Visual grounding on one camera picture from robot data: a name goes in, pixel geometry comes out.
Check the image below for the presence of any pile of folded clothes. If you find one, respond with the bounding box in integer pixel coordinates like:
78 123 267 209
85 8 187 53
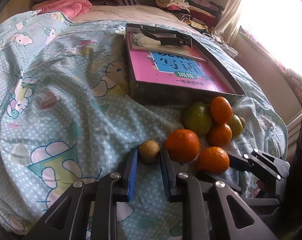
155 0 224 34

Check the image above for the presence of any pink quilt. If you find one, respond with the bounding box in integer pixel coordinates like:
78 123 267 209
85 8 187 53
32 0 92 20

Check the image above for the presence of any cream curtain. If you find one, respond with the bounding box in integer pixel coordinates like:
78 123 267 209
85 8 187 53
214 0 242 46

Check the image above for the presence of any small green fruit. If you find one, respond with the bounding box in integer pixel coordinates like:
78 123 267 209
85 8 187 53
227 114 244 138

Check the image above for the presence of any large orange tangerine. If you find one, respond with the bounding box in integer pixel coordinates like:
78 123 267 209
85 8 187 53
165 129 200 163

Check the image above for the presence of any pink Chinese workbook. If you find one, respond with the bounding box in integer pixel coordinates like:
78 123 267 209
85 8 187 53
129 49 235 93

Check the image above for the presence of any Hello Kitty blue quilt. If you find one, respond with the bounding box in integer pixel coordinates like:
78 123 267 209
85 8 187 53
0 11 288 238

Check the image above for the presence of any small brown kiwi fruit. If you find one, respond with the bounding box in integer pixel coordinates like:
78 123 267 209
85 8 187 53
239 117 246 128

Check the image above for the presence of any orange tangerine front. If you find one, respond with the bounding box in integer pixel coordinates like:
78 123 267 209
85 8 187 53
196 147 230 174

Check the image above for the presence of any black gripper part in box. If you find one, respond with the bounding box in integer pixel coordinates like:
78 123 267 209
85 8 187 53
139 25 192 48

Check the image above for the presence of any orange tangerine top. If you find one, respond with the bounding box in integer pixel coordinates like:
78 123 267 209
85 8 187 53
210 96 233 124

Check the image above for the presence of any large green fruit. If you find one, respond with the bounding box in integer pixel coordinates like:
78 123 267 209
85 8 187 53
181 102 212 137

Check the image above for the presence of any striped purple pillow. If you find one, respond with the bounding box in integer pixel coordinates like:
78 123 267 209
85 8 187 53
90 0 139 7

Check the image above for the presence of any small brown longan fruit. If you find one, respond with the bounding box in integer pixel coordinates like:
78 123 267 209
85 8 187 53
138 140 160 163

